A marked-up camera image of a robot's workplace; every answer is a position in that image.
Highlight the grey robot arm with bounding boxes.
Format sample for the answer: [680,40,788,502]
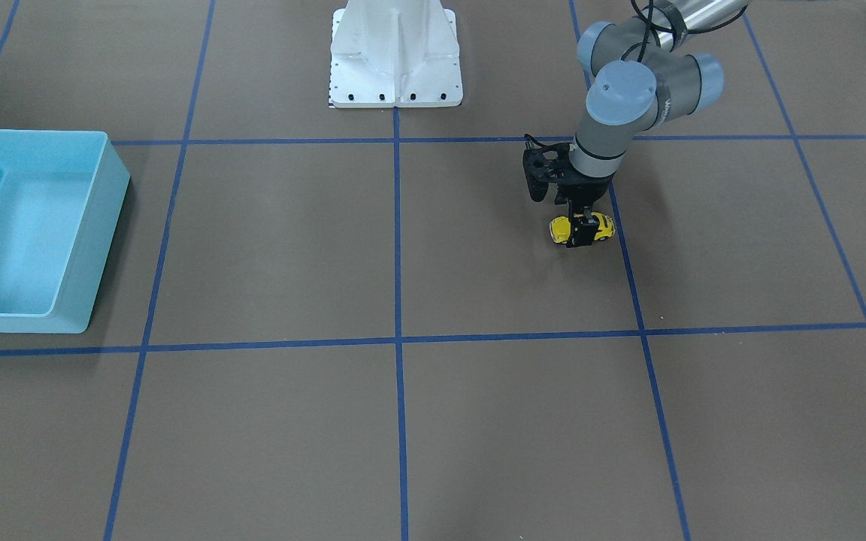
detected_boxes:
[523,1,748,249]

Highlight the yellow beetle toy car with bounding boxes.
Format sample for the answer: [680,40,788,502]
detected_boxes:
[549,212,616,247]

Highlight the brown table mat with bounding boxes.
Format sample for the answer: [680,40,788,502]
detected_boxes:
[0,1,866,540]

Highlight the light blue plastic bin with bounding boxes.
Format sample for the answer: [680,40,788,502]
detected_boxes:
[0,129,130,334]

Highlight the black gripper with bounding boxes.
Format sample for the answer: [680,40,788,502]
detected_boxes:
[553,167,614,249]

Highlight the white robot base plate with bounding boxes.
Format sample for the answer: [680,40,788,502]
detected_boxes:
[328,1,464,109]

